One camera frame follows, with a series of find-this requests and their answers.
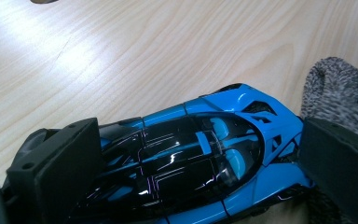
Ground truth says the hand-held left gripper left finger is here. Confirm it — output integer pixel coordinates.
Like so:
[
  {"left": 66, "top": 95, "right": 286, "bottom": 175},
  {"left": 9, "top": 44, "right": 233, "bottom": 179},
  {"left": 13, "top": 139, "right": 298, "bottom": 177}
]
[{"left": 0, "top": 117, "right": 105, "bottom": 224}]

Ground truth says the blue toy car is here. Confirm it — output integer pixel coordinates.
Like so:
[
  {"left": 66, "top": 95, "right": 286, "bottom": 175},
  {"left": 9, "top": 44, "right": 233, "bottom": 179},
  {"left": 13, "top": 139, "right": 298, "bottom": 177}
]
[{"left": 68, "top": 82, "right": 316, "bottom": 224}]

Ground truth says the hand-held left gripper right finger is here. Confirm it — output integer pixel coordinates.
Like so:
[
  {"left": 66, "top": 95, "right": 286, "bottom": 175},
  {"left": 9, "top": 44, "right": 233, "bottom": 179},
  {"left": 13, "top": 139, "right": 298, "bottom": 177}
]
[{"left": 297, "top": 116, "right": 358, "bottom": 224}]

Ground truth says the grey cloth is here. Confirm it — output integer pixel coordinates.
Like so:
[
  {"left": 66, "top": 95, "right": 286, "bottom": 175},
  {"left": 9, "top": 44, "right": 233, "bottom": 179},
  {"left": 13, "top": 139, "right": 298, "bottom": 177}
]
[{"left": 300, "top": 56, "right": 358, "bottom": 224}]

